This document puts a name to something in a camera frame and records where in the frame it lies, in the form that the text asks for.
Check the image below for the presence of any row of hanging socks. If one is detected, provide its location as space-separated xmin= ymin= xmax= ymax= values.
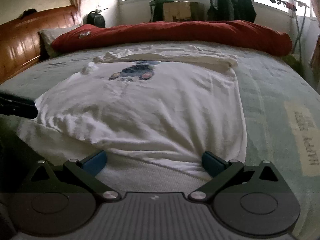
xmin=267 ymin=0 xmax=308 ymax=12

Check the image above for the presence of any black jacket with badge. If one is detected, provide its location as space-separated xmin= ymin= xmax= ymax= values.
xmin=215 ymin=0 xmax=236 ymax=21

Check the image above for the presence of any grey checked pillow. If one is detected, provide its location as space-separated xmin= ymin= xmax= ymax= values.
xmin=37 ymin=24 xmax=83 ymax=58

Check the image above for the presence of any metal clothes drying rack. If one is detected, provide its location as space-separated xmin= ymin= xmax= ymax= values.
xmin=203 ymin=0 xmax=311 ymax=63

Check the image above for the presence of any cream white shirt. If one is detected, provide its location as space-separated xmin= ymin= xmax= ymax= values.
xmin=93 ymin=44 xmax=239 ymax=70

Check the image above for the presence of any dark hanging jacket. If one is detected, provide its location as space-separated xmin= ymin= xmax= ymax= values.
xmin=234 ymin=0 xmax=257 ymax=23

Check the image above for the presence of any white printed t-shirt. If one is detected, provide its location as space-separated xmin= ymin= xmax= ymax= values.
xmin=35 ymin=60 xmax=248 ymax=178

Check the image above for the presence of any cardboard box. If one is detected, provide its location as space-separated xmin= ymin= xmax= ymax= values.
xmin=162 ymin=1 xmax=206 ymax=22

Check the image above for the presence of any wooden headboard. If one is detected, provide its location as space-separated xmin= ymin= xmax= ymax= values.
xmin=0 ymin=5 xmax=81 ymax=85

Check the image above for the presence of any black backpack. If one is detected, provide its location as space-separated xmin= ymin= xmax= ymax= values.
xmin=83 ymin=10 xmax=106 ymax=28

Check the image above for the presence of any yellow-green bag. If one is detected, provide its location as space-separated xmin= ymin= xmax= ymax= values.
xmin=284 ymin=53 xmax=305 ymax=75

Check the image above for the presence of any small dark cloth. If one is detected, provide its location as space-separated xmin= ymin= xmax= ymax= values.
xmin=21 ymin=8 xmax=38 ymax=18

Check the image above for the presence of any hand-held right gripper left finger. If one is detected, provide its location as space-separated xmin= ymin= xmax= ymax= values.
xmin=21 ymin=149 xmax=121 ymax=203

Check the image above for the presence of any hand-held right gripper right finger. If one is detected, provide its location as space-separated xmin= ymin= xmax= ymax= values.
xmin=189 ymin=151 xmax=290 ymax=203

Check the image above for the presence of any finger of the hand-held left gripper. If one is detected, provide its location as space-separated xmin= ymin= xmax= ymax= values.
xmin=0 ymin=92 xmax=38 ymax=119

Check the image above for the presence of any red duvet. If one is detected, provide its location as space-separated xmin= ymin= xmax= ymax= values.
xmin=52 ymin=20 xmax=293 ymax=57

